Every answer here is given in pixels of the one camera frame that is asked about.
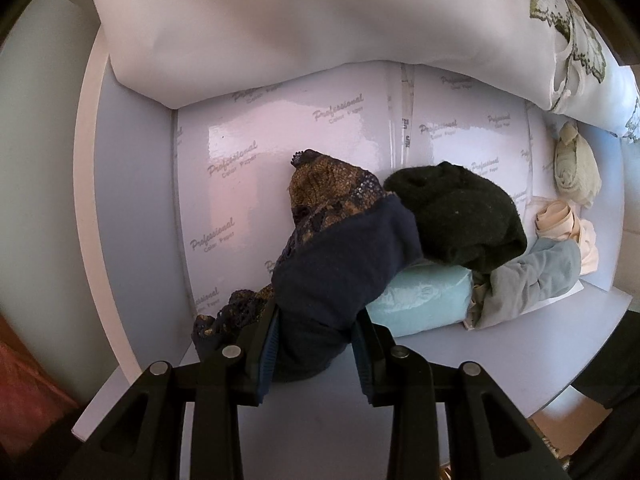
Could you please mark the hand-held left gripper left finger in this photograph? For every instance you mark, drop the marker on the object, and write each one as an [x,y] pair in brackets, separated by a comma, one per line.
[267,355]

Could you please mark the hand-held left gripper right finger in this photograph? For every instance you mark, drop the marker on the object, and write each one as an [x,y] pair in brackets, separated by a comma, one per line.
[364,360]

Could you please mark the light blue packaged cloth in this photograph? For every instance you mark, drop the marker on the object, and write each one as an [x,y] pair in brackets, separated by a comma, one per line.
[425,295]

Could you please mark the navy cloth with lace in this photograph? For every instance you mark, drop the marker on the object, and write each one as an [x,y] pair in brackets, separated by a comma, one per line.
[330,270]

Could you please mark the black sock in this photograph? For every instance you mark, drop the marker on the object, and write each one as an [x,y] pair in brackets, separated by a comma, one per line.
[460,215]

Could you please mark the pale green cloth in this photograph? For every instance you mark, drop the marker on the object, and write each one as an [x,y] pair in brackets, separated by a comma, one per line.
[575,165]

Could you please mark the grey blue cloth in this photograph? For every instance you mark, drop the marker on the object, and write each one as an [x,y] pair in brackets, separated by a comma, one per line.
[530,275]

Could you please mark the cream cloth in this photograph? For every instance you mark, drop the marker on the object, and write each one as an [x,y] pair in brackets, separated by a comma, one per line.
[555,220]

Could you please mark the person's black trouser leg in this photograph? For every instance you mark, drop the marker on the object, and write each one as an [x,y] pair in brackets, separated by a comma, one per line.
[620,360]

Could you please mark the folded floral white cloth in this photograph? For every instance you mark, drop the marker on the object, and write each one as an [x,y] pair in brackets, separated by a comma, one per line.
[275,25]

